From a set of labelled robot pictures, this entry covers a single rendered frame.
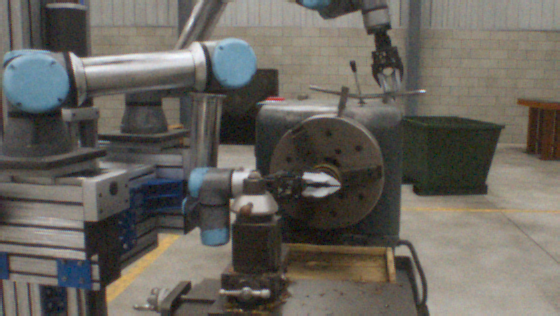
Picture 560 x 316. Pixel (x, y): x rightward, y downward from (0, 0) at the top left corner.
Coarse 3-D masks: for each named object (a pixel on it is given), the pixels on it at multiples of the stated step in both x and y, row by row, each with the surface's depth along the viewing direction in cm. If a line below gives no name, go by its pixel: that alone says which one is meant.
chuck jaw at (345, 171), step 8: (344, 168) 141; (352, 168) 140; (360, 168) 140; (368, 168) 139; (376, 168) 143; (344, 176) 136; (352, 176) 138; (360, 176) 140; (368, 176) 140; (376, 176) 140; (344, 184) 137; (352, 184) 138
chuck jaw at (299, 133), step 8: (296, 128) 144; (304, 128) 144; (296, 136) 140; (304, 136) 140; (296, 144) 140; (304, 144) 140; (312, 144) 140; (304, 152) 138; (312, 152) 138; (320, 152) 143; (304, 160) 138; (312, 160) 136; (320, 160) 137
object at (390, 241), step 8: (288, 232) 164; (296, 232) 164; (320, 232) 164; (320, 240) 163; (328, 240) 163; (336, 240) 163; (344, 240) 163; (360, 240) 162; (384, 240) 162; (392, 240) 161; (392, 248) 162
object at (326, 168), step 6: (312, 168) 136; (318, 168) 132; (324, 168) 132; (330, 168) 133; (336, 168) 135; (330, 174) 130; (336, 174) 133; (342, 180) 136; (318, 186) 138; (336, 192) 133; (318, 198) 131; (324, 198) 131
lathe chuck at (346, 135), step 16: (320, 128) 143; (336, 128) 143; (352, 128) 142; (288, 144) 144; (320, 144) 144; (336, 144) 143; (352, 144) 143; (368, 144) 143; (272, 160) 145; (288, 160) 146; (336, 160) 144; (352, 160) 144; (368, 160) 143; (352, 192) 145; (368, 192) 144; (288, 208) 147; (320, 208) 146; (336, 208) 146; (352, 208) 145; (368, 208) 145; (320, 224) 147; (336, 224) 146
